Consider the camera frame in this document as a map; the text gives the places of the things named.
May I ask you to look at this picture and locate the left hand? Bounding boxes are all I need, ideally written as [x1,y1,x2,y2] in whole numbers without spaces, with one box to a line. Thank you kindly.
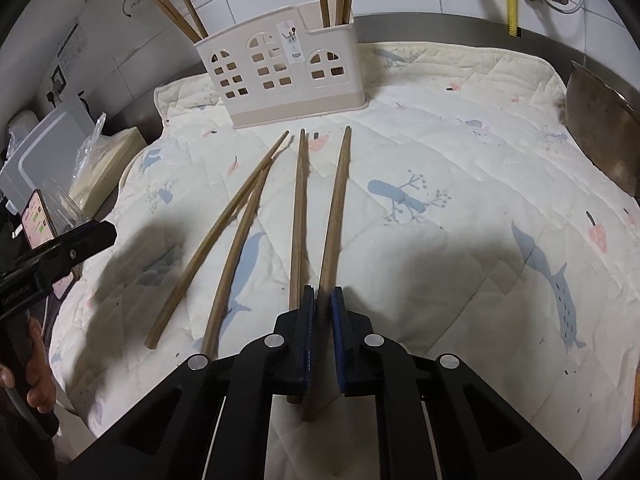
[24,318,56,414]

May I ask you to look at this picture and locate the smartphone with lit screen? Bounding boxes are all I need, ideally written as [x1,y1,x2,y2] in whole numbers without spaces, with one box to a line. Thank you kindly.
[21,190,79,301]

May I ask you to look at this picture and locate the clear drinking glass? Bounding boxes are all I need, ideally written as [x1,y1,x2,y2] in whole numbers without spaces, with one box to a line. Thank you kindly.
[40,179,89,235]

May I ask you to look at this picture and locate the white cutting board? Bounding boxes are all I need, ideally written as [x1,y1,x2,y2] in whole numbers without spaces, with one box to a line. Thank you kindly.
[0,96,94,214]

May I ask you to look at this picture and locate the stack of beige napkins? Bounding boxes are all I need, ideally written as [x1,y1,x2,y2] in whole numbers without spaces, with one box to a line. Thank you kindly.
[68,127,146,218]

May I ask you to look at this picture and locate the clear plastic bag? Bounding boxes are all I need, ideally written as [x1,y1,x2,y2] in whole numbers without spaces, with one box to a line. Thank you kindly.
[72,113,107,185]

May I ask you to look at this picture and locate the cream quilted patterned mat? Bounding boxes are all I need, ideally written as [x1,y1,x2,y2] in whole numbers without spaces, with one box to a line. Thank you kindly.
[50,42,639,479]

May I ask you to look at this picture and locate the beige plastic utensil holder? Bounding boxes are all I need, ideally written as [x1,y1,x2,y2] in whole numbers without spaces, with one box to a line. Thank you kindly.
[195,1,367,128]

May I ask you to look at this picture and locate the metal cooking pot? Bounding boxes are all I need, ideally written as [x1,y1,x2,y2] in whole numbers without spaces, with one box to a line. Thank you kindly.
[565,62,639,198]

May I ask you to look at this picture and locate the black wall socket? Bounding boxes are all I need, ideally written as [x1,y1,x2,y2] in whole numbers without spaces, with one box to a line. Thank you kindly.
[51,65,66,96]

